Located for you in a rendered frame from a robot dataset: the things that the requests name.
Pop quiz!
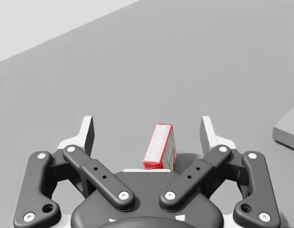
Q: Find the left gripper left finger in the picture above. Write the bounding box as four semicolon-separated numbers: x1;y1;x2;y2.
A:
13;115;136;228

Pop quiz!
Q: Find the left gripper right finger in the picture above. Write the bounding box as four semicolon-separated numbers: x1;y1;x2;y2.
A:
158;115;281;228

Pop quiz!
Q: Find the grey stand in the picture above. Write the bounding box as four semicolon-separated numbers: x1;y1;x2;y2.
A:
272;101;294;152

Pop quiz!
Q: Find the red and white carton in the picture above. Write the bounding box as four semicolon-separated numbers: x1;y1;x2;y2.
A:
142;123;177;171

